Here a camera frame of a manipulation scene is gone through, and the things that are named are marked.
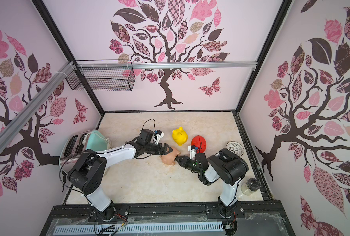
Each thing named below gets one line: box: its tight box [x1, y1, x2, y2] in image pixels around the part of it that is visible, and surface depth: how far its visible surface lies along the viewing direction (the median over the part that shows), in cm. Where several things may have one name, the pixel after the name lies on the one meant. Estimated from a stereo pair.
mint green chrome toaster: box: [58, 129, 113, 176], surface depth 82 cm
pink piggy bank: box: [159, 148, 181, 166], surface depth 86 cm
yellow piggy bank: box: [172, 126, 189, 147], surface depth 97 cm
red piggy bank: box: [190, 134, 207, 154], surface depth 93 cm
